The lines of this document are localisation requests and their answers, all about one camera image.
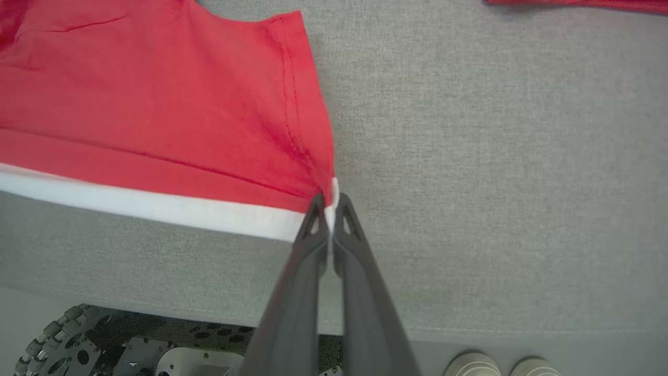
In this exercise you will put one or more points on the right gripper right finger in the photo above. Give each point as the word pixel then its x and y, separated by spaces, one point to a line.
pixel 370 324

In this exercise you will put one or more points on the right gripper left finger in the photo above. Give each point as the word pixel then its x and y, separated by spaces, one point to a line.
pixel 292 313

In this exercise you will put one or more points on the red shorts with white band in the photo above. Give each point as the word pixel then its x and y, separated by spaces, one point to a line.
pixel 156 104

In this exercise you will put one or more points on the red white Bulls jersey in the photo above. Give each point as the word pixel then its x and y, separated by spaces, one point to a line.
pixel 600 4

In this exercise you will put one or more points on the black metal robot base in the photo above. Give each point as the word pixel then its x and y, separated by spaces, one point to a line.
pixel 172 355

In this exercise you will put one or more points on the grey fabric sofa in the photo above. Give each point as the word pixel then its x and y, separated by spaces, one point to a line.
pixel 469 183

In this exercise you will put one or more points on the grey omni wheel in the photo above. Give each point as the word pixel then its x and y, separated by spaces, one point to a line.
pixel 57 350

